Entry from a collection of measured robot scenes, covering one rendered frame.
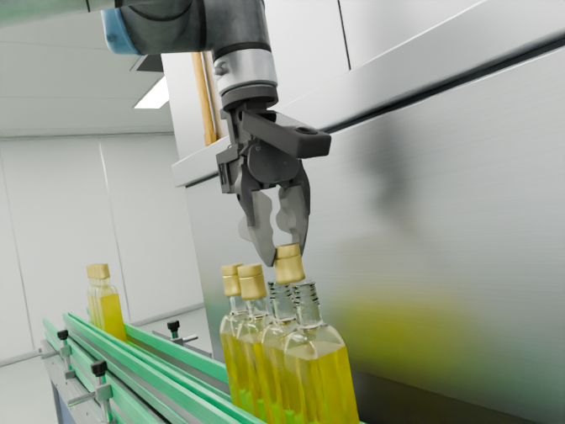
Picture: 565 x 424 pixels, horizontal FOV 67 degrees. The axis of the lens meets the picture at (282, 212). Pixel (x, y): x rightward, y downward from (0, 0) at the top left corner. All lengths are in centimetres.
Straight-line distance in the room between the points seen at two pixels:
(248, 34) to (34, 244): 583
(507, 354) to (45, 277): 600
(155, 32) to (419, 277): 40
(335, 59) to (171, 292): 614
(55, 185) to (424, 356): 600
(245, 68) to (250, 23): 5
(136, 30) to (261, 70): 14
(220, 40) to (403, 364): 46
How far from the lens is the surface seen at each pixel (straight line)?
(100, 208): 640
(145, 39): 53
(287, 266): 51
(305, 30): 71
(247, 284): 58
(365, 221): 58
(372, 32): 61
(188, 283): 674
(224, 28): 55
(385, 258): 57
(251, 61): 53
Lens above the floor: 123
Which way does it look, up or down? level
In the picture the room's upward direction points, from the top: 10 degrees counter-clockwise
